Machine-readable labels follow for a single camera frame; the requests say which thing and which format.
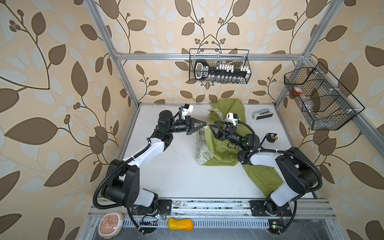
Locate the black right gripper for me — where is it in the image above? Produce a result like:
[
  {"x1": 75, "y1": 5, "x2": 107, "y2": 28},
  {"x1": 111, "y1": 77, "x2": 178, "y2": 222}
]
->
[{"x1": 209, "y1": 122, "x2": 246, "y2": 152}]

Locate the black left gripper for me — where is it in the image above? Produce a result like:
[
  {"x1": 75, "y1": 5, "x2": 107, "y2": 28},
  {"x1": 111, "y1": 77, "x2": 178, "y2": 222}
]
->
[{"x1": 166, "y1": 117, "x2": 205, "y2": 135}]

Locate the green zip-up hooded jacket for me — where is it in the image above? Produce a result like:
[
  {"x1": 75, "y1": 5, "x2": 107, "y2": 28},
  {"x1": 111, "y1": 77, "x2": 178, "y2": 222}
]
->
[{"x1": 196, "y1": 99, "x2": 283, "y2": 197}]

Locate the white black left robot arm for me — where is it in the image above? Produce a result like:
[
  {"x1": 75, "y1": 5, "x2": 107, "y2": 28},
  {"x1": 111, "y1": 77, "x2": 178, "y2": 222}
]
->
[{"x1": 93, "y1": 108, "x2": 207, "y2": 211}]

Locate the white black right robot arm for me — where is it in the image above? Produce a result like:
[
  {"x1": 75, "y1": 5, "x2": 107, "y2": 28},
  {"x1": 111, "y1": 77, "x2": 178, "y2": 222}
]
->
[{"x1": 209, "y1": 121, "x2": 323, "y2": 216}]

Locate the light blue white stapler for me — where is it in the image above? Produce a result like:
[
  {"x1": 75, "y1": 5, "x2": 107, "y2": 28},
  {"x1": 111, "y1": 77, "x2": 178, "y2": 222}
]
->
[{"x1": 253, "y1": 109, "x2": 273, "y2": 120}]

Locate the red capped bottle in basket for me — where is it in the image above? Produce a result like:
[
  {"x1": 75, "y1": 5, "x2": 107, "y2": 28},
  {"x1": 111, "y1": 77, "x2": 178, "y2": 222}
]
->
[{"x1": 292, "y1": 87, "x2": 303, "y2": 97}]

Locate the round beige dish on floor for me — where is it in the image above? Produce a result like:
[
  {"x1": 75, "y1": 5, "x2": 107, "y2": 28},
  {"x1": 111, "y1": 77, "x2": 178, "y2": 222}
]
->
[{"x1": 98, "y1": 212, "x2": 124, "y2": 239}]

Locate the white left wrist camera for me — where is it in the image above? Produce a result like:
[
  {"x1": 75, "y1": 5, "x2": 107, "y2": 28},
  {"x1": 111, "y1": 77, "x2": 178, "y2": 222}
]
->
[{"x1": 179, "y1": 104, "x2": 194, "y2": 120}]

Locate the black tape measure with strap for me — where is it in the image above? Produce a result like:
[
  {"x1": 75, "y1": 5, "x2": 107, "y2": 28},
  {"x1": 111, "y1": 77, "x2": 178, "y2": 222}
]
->
[{"x1": 266, "y1": 133, "x2": 278, "y2": 143}]

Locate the black wire basket back wall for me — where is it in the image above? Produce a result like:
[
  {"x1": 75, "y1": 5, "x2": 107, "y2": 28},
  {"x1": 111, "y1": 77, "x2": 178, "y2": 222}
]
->
[{"x1": 189, "y1": 48, "x2": 252, "y2": 85}]

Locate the black wire basket wall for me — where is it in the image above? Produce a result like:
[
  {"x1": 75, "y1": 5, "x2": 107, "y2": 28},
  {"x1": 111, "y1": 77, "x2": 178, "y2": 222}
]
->
[
  {"x1": 189, "y1": 48, "x2": 252, "y2": 85},
  {"x1": 284, "y1": 62, "x2": 365, "y2": 131}
]

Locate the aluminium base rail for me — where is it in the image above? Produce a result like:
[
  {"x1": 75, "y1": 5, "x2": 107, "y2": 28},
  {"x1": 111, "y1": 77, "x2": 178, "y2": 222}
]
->
[{"x1": 89, "y1": 198, "x2": 337, "y2": 229}]

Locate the black wire basket right wall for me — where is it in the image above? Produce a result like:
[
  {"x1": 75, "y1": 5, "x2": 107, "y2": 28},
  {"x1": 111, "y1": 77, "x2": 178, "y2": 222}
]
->
[{"x1": 284, "y1": 62, "x2": 365, "y2": 131}]

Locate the aluminium frame strut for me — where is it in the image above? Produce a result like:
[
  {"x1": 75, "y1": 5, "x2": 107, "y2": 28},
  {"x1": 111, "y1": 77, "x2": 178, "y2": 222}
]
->
[{"x1": 85, "y1": 0, "x2": 140, "y2": 109}]

